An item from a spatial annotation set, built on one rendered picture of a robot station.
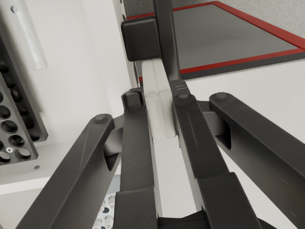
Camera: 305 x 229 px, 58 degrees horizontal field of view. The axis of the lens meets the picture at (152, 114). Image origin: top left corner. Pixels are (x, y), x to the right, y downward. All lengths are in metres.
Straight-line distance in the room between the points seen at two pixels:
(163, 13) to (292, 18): 1.11
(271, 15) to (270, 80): 0.84
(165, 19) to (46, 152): 0.20
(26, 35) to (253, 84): 0.28
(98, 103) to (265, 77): 0.23
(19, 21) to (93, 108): 0.11
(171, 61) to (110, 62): 0.04
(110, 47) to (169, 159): 0.28
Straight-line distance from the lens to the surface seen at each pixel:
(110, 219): 0.46
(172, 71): 0.20
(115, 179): 0.45
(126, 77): 0.18
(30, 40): 0.28
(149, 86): 0.16
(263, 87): 0.41
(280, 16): 1.25
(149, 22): 0.19
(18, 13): 0.27
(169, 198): 0.49
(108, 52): 0.18
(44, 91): 0.30
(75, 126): 0.31
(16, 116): 0.25
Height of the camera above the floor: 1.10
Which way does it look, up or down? 61 degrees down
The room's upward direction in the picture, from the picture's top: 173 degrees clockwise
